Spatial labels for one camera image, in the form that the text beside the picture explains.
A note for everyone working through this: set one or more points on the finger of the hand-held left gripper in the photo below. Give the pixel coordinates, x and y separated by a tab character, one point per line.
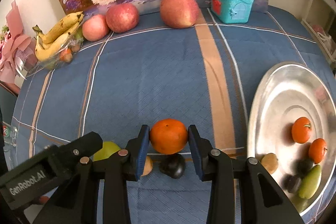
78	146

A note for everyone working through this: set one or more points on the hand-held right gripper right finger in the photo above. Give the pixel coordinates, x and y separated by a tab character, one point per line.
195	153

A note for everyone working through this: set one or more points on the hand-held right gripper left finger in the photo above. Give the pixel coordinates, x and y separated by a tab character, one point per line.
140	153

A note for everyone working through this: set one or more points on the small green mango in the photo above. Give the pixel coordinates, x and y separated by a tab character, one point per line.
109	149

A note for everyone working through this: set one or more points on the brown kiwi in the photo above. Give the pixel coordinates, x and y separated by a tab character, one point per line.
147	166
269	162

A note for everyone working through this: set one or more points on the dark plum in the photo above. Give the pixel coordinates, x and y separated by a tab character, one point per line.
293	183
172	165
304	165

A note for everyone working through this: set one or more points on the round stainless steel plate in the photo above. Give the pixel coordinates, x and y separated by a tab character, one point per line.
283	98

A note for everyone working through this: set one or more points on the large orange tangerine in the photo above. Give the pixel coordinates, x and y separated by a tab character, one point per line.
302	130

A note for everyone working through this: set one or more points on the large green mango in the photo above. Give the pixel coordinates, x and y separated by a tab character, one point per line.
311	182

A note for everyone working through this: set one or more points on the clear plastic fruit container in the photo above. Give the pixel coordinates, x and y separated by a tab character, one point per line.
65	56

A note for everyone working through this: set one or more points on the pink flower bouquet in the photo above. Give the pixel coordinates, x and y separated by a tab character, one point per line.
13	50

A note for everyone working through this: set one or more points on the yellow banana bunch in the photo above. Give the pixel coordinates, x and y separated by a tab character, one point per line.
56	31

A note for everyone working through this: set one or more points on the pale pink apple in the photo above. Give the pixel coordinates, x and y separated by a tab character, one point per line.
94	28

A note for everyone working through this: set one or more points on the dark red apple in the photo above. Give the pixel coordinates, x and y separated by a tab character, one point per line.
122	18

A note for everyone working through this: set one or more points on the large red apple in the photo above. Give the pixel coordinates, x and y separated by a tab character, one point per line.
179	10

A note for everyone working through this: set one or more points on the teal plastic house-shaped box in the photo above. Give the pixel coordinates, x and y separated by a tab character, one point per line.
231	3

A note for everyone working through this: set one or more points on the white plastic bag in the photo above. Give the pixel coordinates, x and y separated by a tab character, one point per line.
324	37

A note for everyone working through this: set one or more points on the cream side table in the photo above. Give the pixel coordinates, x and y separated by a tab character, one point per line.
323	1

